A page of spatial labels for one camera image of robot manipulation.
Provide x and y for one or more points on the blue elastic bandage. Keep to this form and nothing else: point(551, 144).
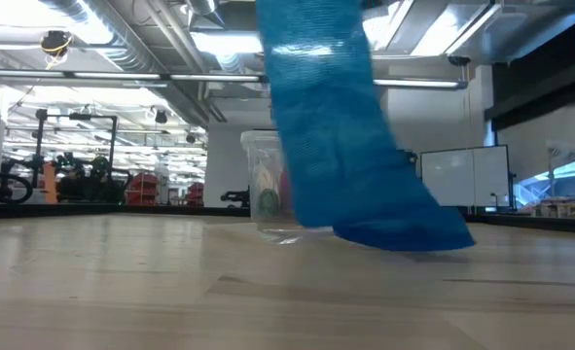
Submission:
point(335, 146)

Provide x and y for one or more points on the dark green round roll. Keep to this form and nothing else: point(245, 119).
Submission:
point(268, 204)

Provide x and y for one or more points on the red bottle-shaped item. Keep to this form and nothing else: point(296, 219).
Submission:
point(285, 194)

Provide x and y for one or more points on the clear plastic storage box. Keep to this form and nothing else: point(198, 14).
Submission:
point(260, 155)

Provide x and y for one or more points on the red storage shelf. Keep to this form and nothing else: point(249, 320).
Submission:
point(143, 189)
point(195, 193)

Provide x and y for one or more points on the black shelf cart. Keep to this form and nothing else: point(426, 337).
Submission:
point(411, 156)

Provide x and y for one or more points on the black hanging spotlight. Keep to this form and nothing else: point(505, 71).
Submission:
point(161, 116)

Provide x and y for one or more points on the white whiteboard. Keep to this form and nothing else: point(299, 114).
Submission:
point(462, 175)

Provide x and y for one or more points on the long ceiling light bar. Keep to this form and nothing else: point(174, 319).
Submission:
point(121, 76)

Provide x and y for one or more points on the black background robot stand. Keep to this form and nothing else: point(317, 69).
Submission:
point(92, 180)

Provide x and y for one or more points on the black yellow ceiling reel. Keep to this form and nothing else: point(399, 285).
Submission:
point(56, 43)

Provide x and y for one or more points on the black ceiling dome camera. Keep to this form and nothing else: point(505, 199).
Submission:
point(459, 61)

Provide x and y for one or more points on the orange upright post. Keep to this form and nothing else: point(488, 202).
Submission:
point(49, 182)

